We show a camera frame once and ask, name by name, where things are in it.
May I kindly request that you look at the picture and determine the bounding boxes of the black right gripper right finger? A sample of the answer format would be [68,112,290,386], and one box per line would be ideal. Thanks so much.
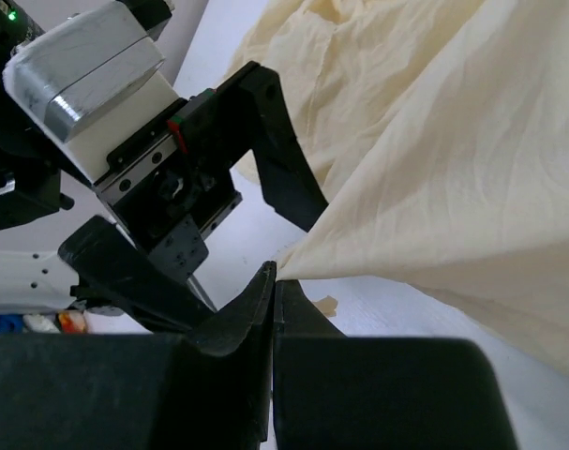
[273,281,517,449]

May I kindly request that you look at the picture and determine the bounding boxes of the cream yellow jacket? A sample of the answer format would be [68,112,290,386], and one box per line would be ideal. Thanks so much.
[230,1,569,376]

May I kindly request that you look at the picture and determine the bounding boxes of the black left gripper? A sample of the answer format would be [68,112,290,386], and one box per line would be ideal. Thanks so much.
[57,61,328,333]

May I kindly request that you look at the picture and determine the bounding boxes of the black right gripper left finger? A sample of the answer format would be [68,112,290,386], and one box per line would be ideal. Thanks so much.
[0,262,276,449]

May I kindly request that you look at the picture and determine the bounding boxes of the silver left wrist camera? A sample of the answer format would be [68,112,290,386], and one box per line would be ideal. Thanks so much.
[3,1,179,183]

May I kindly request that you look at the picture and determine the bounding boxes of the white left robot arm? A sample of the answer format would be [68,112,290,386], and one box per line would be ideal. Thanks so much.
[0,1,327,332]

